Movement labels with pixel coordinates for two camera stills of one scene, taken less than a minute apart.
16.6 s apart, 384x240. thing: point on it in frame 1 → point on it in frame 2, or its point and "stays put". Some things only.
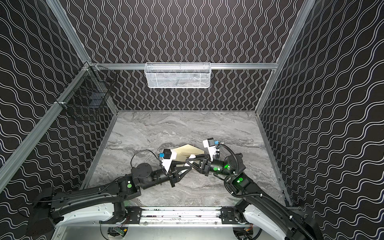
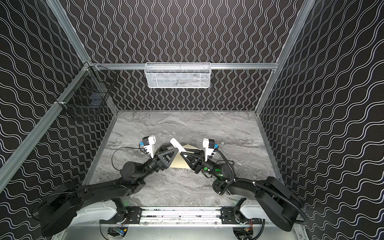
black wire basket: x=90 y=89 stays put
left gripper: x=172 y=176 → x=157 y=159
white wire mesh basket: x=177 y=75 stays put
